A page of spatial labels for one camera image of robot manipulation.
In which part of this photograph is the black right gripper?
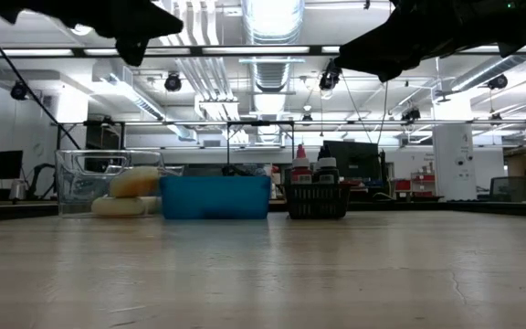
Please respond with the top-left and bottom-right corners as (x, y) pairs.
(333, 0), (510, 84)

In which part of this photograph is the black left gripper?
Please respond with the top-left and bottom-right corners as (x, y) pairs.
(0, 0), (184, 68)

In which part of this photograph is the chocolate frosted toy donut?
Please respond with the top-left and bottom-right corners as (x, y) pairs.
(109, 165), (161, 198)

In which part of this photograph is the pink food colouring bottle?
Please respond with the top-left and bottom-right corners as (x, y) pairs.
(289, 143), (312, 184)

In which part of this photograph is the green frosted toy donut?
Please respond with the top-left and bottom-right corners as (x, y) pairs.
(90, 196), (148, 218)

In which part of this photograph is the white pillar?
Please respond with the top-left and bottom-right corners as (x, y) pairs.
(432, 123), (478, 201)

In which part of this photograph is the black computer monitor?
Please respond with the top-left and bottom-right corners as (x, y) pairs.
(0, 150), (25, 180)
(321, 140), (382, 182)

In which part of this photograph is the red storage shelf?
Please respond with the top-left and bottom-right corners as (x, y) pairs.
(394, 172), (437, 198)

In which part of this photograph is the clear plastic bin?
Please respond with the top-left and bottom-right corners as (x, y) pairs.
(54, 149), (185, 218)

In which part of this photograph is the black slotted plastic basket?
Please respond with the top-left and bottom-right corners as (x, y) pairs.
(283, 182), (352, 220)

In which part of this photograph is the blue plastic bin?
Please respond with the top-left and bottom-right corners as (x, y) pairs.
(158, 175), (272, 220)

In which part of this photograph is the silver canister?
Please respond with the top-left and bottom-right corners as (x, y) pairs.
(9, 179), (26, 201)

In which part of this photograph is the black metal room frame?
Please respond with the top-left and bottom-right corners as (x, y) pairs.
(55, 119), (297, 177)

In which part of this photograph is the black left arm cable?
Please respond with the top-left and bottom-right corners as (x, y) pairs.
(0, 4), (82, 151)

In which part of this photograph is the black aluminium table frame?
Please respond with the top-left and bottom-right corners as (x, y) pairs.
(0, 199), (526, 224)

